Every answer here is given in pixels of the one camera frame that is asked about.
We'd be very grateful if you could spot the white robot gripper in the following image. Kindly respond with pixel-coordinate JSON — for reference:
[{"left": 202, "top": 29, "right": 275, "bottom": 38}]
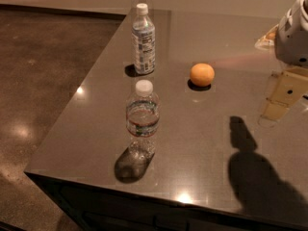
[{"left": 254, "top": 0, "right": 308, "bottom": 121}]

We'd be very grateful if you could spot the clear plastic water bottle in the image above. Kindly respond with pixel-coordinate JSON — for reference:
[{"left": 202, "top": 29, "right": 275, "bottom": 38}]
[{"left": 126, "top": 80, "right": 160, "bottom": 160}]

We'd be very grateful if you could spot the white labelled plastic bottle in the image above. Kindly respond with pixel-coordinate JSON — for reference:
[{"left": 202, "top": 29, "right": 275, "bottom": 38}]
[{"left": 132, "top": 3, "right": 155, "bottom": 75}]

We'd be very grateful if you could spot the orange fruit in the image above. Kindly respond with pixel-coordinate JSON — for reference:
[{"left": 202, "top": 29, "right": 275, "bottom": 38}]
[{"left": 190, "top": 64, "right": 215, "bottom": 87}]

